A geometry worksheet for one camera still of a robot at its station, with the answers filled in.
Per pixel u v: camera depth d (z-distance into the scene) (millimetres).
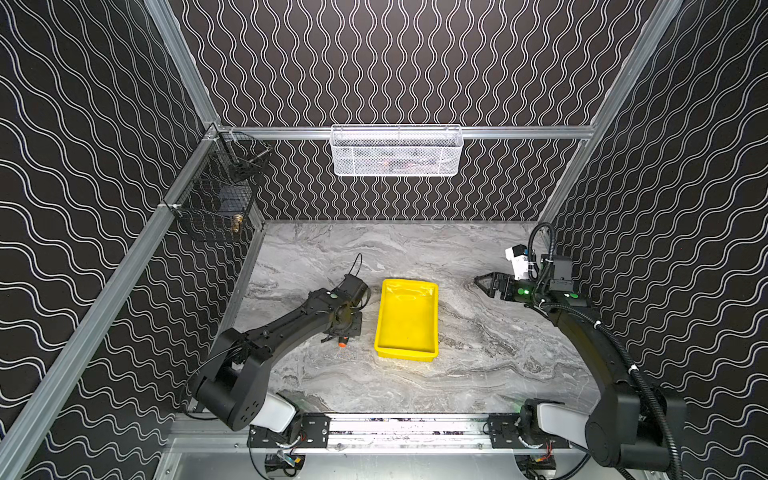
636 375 424
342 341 837
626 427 400
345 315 635
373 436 748
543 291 639
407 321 925
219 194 916
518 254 747
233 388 428
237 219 803
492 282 732
